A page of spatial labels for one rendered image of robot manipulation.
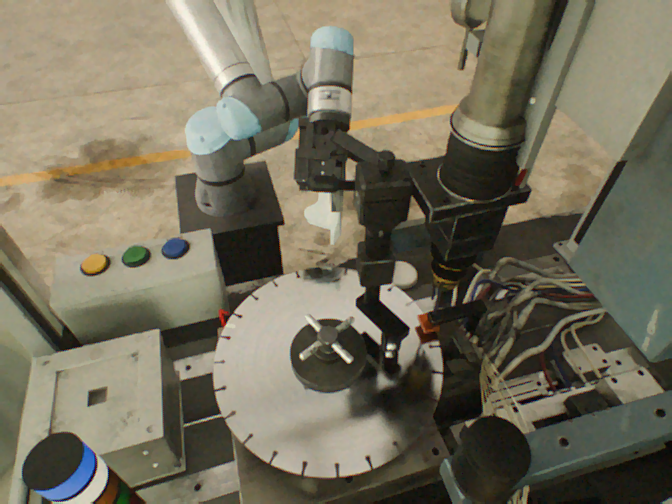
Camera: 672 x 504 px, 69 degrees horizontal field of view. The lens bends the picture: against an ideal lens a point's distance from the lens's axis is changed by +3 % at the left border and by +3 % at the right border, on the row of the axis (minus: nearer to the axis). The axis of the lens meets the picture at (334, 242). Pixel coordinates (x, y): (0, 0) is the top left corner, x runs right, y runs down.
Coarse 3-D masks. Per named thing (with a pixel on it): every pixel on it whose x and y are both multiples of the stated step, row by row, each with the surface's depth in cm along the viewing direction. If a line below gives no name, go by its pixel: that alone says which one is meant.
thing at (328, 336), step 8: (312, 320) 67; (352, 320) 67; (320, 328) 66; (328, 328) 66; (336, 328) 66; (344, 328) 67; (320, 336) 65; (328, 336) 65; (336, 336) 65; (312, 344) 65; (320, 344) 65; (328, 344) 64; (336, 344) 65; (304, 352) 64; (312, 352) 64; (328, 352) 66; (344, 352) 64; (352, 360) 63
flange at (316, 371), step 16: (320, 320) 72; (336, 320) 72; (304, 336) 70; (352, 336) 70; (320, 352) 66; (336, 352) 66; (352, 352) 68; (304, 368) 66; (320, 368) 66; (336, 368) 66; (352, 368) 66; (320, 384) 65; (336, 384) 65
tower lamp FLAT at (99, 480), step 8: (96, 456) 43; (96, 464) 42; (104, 464) 44; (96, 472) 42; (104, 472) 44; (96, 480) 42; (104, 480) 44; (88, 488) 42; (96, 488) 43; (104, 488) 44; (80, 496) 41; (88, 496) 42; (96, 496) 43
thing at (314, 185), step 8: (312, 176) 54; (320, 176) 54; (328, 176) 55; (312, 184) 54; (320, 184) 54; (328, 184) 54; (336, 184) 54; (344, 184) 55; (352, 184) 55; (320, 192) 55; (328, 192) 55
